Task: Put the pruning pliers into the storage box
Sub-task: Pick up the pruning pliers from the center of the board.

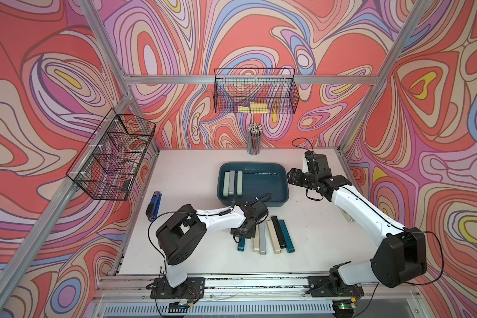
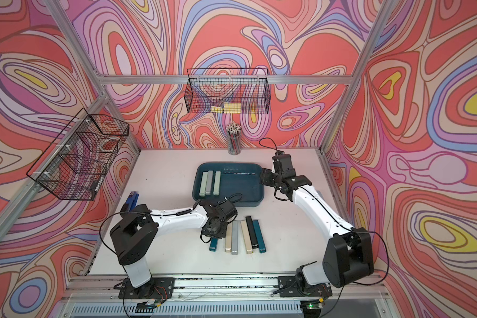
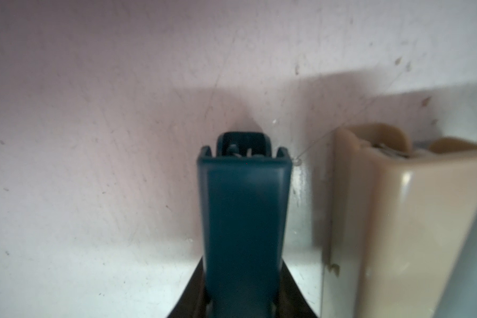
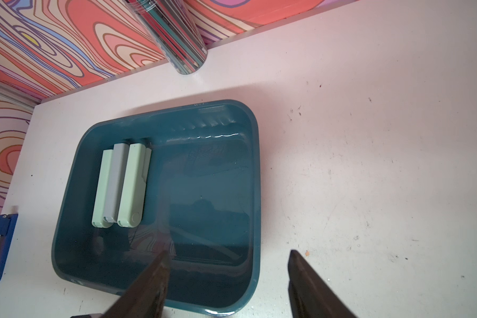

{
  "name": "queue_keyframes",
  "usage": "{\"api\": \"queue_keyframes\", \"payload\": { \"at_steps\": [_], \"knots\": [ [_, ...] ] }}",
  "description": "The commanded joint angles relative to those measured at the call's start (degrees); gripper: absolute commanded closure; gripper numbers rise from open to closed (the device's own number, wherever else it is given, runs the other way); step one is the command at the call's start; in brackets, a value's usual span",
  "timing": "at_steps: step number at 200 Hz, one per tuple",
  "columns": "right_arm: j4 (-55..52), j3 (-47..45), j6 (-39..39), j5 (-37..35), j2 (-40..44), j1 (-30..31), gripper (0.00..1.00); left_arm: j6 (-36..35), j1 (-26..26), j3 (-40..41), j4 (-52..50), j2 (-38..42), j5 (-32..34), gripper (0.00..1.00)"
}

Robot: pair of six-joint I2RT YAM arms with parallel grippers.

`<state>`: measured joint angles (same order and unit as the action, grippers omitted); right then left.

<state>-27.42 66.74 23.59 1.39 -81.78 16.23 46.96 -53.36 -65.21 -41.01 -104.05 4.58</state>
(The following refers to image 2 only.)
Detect dark teal bar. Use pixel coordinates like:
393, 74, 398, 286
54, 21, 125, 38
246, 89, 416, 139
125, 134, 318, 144
209, 237, 219, 252

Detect beige bar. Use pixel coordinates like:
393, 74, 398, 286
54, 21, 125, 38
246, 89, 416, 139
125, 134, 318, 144
225, 223, 233, 253

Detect grey bar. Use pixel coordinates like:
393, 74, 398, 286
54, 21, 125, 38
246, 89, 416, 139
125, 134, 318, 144
205, 170, 214, 196
231, 221, 239, 255

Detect light green bar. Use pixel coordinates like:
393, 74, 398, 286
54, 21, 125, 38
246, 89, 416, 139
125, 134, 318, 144
213, 171, 221, 196

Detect teal plastic storage box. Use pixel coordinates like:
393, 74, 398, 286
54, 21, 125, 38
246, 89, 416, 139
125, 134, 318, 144
192, 162, 264, 207

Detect pale green bar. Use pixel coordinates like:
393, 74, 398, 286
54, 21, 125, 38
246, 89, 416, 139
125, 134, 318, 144
199, 171, 208, 197

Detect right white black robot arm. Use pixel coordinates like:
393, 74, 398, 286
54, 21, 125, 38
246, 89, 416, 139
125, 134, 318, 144
260, 145, 374, 296

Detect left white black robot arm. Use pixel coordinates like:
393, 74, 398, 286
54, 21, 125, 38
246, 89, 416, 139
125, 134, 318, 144
109, 193, 242, 289

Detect tan bar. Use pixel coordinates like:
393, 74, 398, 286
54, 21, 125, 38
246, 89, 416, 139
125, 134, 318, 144
241, 220, 253, 254

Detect grey block at right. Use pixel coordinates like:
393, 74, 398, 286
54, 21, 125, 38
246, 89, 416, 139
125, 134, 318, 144
316, 190, 325, 201

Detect black bar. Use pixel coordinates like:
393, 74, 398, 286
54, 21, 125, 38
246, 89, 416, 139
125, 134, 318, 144
245, 216, 258, 249

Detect teal bar right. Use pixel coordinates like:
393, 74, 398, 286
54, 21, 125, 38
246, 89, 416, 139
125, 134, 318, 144
253, 219, 266, 253

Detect clear cup of pencils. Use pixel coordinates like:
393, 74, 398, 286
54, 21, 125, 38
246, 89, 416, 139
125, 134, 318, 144
227, 122, 242, 155

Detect yellow sticky notes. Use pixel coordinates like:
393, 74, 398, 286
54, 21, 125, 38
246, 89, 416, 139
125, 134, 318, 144
211, 101, 242, 114

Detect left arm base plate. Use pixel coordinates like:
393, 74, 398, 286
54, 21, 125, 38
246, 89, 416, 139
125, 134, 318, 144
119, 277, 175, 299

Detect back black wire basket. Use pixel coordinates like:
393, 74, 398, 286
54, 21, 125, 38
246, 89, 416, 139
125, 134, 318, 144
184, 67, 271, 114

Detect black wire basket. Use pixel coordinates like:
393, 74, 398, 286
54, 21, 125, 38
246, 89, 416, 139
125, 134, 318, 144
26, 109, 129, 201
184, 67, 271, 114

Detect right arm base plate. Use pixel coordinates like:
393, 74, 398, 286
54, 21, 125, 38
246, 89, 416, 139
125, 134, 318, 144
274, 276, 333, 299

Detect aluminium front rail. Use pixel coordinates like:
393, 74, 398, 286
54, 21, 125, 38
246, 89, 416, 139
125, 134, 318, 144
55, 273, 400, 317

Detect left black wire basket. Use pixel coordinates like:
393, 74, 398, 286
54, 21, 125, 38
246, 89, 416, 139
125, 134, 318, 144
26, 109, 129, 201

